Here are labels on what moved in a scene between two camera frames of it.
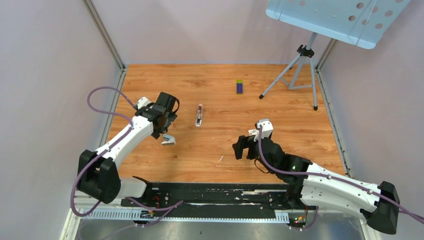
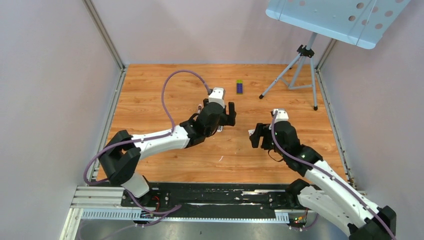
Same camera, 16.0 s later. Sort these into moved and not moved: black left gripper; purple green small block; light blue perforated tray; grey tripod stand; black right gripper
Moved: black right gripper; black left gripper
Not moved: purple green small block; light blue perforated tray; grey tripod stand
